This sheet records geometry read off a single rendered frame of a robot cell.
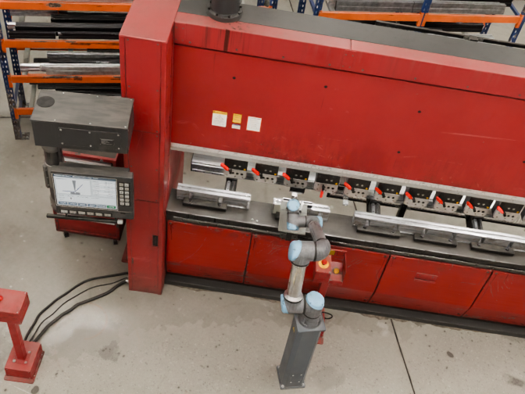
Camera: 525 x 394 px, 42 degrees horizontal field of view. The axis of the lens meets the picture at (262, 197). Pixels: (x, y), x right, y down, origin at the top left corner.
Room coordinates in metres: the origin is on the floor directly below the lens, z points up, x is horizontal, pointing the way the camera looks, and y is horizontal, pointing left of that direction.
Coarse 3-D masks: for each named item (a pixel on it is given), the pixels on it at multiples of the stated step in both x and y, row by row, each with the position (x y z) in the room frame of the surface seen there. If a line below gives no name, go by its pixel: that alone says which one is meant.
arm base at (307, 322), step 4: (300, 316) 2.35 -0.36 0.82; (304, 316) 2.34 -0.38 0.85; (320, 316) 2.37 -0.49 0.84; (300, 320) 2.34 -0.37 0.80; (304, 320) 2.33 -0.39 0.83; (308, 320) 2.32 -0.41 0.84; (312, 320) 2.32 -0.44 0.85; (316, 320) 2.33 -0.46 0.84; (320, 320) 2.36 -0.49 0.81; (304, 324) 2.31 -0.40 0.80; (308, 324) 2.31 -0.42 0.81; (312, 324) 2.31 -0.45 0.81; (316, 324) 2.32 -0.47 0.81; (308, 328) 2.30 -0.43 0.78; (312, 328) 2.31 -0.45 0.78
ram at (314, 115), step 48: (192, 48) 3.07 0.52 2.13; (192, 96) 3.07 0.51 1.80; (240, 96) 3.08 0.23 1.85; (288, 96) 3.09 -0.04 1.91; (336, 96) 3.10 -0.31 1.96; (384, 96) 3.11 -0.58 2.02; (432, 96) 3.12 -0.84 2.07; (480, 96) 3.13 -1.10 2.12; (192, 144) 3.07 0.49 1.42; (240, 144) 3.08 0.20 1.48; (288, 144) 3.09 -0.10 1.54; (336, 144) 3.10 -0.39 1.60; (384, 144) 3.11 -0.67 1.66; (432, 144) 3.12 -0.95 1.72; (480, 144) 3.13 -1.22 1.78
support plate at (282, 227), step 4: (280, 204) 3.09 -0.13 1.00; (284, 204) 3.09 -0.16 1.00; (280, 208) 3.05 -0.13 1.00; (284, 208) 3.06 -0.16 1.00; (304, 208) 3.09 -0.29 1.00; (280, 212) 3.02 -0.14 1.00; (284, 212) 3.02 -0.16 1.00; (304, 212) 3.05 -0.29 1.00; (280, 216) 2.98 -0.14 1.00; (284, 216) 2.99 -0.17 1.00; (280, 220) 2.94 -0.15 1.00; (284, 220) 2.95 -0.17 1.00; (280, 224) 2.91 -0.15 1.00; (284, 224) 2.91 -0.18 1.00; (280, 228) 2.87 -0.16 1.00; (284, 228) 2.88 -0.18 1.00; (300, 228) 2.90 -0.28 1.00; (304, 228) 2.91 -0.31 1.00; (288, 232) 2.86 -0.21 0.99; (292, 232) 2.86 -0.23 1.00; (296, 232) 2.86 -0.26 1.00; (300, 232) 2.87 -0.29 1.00; (304, 232) 2.88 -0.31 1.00
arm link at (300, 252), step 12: (288, 252) 2.44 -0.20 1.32; (300, 252) 2.39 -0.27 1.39; (312, 252) 2.41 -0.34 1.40; (300, 264) 2.37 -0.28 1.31; (300, 276) 2.37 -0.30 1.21; (288, 288) 2.36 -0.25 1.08; (300, 288) 2.36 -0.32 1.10; (288, 300) 2.32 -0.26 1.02; (300, 300) 2.33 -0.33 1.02; (288, 312) 2.29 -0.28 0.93; (300, 312) 2.31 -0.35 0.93
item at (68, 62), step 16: (48, 48) 4.66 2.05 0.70; (64, 48) 4.70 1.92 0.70; (80, 48) 4.74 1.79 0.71; (96, 48) 4.73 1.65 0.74; (112, 48) 4.77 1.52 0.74; (32, 64) 4.36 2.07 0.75; (48, 64) 4.35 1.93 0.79; (64, 64) 4.39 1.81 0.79; (80, 64) 4.47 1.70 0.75; (96, 64) 4.51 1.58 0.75; (112, 64) 4.55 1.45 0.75
